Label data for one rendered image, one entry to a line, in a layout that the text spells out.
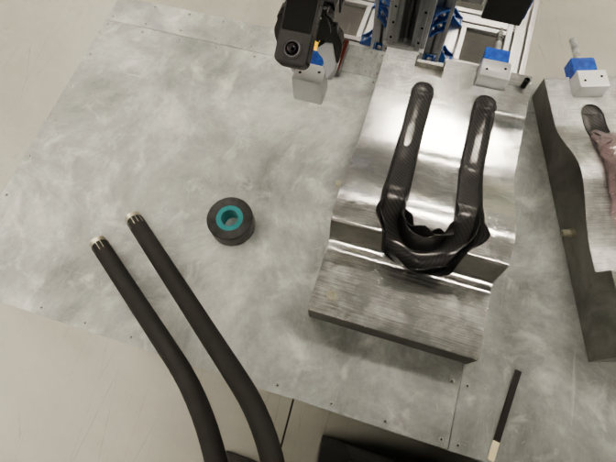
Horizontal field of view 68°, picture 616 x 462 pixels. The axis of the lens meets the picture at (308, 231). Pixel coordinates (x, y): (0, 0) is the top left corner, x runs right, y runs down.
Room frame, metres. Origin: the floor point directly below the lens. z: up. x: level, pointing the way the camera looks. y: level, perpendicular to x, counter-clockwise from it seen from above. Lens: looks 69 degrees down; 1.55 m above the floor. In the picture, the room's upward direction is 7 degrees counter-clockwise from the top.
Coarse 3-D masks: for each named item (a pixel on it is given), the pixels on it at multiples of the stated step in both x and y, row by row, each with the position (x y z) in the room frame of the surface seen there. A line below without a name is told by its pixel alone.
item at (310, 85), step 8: (312, 56) 0.55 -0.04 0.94; (320, 56) 0.54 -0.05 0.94; (312, 64) 0.52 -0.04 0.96; (320, 64) 0.53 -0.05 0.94; (296, 72) 0.50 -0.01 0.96; (304, 72) 0.50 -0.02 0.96; (312, 72) 0.50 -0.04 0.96; (320, 72) 0.50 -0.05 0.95; (296, 80) 0.49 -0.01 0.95; (304, 80) 0.49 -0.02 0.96; (312, 80) 0.49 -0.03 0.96; (320, 80) 0.48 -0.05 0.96; (296, 88) 0.49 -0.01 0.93; (304, 88) 0.49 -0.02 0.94; (312, 88) 0.48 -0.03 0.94; (320, 88) 0.48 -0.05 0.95; (296, 96) 0.49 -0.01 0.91; (304, 96) 0.49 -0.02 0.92; (312, 96) 0.48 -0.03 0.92; (320, 96) 0.48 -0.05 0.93
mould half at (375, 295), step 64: (384, 64) 0.56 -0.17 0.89; (448, 64) 0.54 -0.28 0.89; (384, 128) 0.43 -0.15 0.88; (448, 128) 0.41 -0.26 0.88; (512, 128) 0.40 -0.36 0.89; (448, 192) 0.28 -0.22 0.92; (512, 192) 0.28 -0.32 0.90; (384, 256) 0.21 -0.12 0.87; (384, 320) 0.11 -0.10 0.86; (448, 320) 0.10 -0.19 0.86
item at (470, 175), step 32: (416, 96) 0.49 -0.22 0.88; (480, 96) 0.47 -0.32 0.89; (416, 128) 0.42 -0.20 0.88; (480, 128) 0.41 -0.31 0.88; (416, 160) 0.36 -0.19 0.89; (480, 160) 0.35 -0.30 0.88; (384, 192) 0.29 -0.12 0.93; (480, 192) 0.28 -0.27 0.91; (384, 224) 0.23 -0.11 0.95; (480, 224) 0.22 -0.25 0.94; (416, 256) 0.20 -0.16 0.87; (448, 256) 0.19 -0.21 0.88
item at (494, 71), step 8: (496, 40) 0.58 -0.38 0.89; (488, 48) 0.56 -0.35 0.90; (496, 48) 0.56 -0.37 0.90; (488, 56) 0.54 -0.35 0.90; (496, 56) 0.54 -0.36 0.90; (504, 56) 0.53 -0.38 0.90; (480, 64) 0.52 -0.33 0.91; (488, 64) 0.51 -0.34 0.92; (496, 64) 0.51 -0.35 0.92; (504, 64) 0.51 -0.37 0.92; (480, 72) 0.50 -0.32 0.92; (488, 72) 0.49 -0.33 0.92; (496, 72) 0.49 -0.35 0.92; (504, 72) 0.49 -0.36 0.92; (480, 80) 0.49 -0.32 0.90; (488, 80) 0.49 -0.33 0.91; (496, 80) 0.48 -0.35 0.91; (504, 80) 0.48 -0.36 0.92; (496, 88) 0.48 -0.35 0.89; (504, 88) 0.47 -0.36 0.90
